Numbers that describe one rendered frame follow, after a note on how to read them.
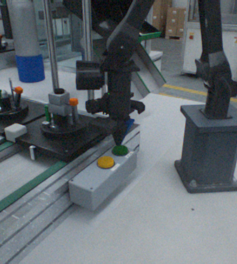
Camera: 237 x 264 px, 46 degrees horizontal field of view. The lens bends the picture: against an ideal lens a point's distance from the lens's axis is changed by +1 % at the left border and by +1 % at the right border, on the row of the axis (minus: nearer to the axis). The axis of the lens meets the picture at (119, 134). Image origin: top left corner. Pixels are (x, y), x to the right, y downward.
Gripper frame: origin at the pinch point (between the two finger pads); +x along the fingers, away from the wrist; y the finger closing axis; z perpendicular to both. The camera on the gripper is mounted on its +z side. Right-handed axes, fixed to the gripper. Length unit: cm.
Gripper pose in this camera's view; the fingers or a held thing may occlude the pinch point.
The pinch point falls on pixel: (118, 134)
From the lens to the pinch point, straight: 72.5
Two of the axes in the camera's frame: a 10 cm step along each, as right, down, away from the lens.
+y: -5.2, 3.8, -7.7
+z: -8.6, -2.4, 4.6
